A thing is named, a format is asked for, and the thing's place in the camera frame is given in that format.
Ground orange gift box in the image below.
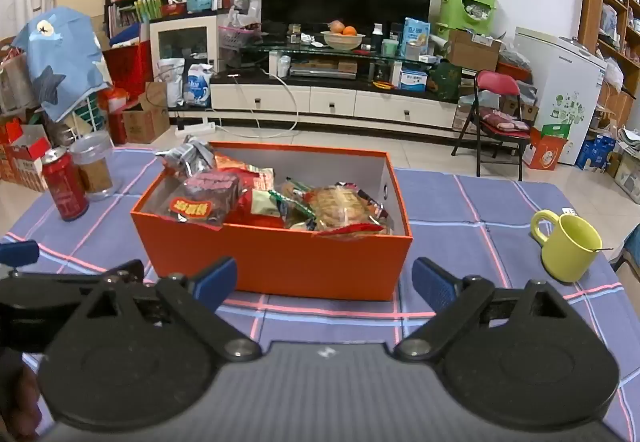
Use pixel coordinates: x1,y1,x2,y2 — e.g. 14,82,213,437
524,124,569,172

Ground blue carton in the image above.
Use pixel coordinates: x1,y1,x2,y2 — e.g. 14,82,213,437
575,136,617,172

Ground orange cardboard box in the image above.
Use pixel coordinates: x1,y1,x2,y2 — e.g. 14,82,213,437
130,141,414,302

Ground cream fruit bowl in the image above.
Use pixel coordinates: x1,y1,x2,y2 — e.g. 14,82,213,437
320,30,366,52

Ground silver foil snack packet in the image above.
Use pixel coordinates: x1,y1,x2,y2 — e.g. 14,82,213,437
159,134,217,175

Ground dark cake packet red label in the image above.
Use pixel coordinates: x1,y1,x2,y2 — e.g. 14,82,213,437
167,170,242,227

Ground yellow-green mug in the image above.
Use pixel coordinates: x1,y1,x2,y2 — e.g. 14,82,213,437
530,209,604,283

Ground green candy wrapper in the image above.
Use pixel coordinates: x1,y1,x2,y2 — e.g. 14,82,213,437
269,178,317,223

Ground white television stand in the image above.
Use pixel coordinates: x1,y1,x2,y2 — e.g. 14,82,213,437
167,47,472,134

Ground white power strip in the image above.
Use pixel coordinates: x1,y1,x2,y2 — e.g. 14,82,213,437
175,119,217,136

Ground red folding chair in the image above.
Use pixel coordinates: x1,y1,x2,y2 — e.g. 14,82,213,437
451,70,534,182

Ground silver media player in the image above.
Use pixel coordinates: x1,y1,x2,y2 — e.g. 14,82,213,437
290,61,359,76

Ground blue and white box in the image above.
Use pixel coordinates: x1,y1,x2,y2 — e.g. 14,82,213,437
402,17,432,58

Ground green stacking bins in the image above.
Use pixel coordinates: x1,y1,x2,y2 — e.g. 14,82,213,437
434,0,502,41

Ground person's left hand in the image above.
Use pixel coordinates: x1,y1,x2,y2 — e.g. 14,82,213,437
0,347,45,442

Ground blue plaid tablecloth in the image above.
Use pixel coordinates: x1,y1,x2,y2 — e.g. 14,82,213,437
0,147,640,442

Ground white and blue bag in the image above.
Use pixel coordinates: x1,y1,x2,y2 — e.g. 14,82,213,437
184,63,215,107

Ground white glass-door cabinet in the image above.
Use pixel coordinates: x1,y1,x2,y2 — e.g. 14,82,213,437
149,14,221,74

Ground clear biscuit packet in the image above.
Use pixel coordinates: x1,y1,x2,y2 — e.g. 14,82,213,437
300,184,393,237

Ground dark green bag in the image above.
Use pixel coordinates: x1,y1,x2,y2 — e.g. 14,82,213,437
429,62,462,103

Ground pink plastic basket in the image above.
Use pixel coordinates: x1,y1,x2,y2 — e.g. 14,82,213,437
218,24,256,51

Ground beige small snack packet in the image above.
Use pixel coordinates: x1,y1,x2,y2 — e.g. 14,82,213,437
250,189,280,218

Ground blue shark cloth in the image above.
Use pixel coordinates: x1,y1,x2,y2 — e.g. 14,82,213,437
11,6,114,122

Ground brown cardboard box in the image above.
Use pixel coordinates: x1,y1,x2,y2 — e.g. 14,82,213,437
121,82,171,145

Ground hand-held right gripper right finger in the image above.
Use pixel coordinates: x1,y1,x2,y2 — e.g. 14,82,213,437
393,257,577,364

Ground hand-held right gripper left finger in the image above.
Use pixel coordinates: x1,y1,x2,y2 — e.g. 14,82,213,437
75,257,262,364

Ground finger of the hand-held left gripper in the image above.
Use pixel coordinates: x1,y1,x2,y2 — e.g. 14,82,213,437
0,259,147,310
0,240,41,269

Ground large cardboard box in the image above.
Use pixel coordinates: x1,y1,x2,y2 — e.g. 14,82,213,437
445,29,502,72

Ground red drink can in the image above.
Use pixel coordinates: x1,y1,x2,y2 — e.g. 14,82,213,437
41,147,90,222

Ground white chest freezer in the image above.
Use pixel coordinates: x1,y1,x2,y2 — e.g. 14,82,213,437
515,27,609,166

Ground red and white carton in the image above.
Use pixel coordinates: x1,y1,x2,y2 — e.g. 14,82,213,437
0,118,52,193

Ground red snack packet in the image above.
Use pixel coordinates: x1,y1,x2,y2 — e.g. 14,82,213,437
215,154,276,224

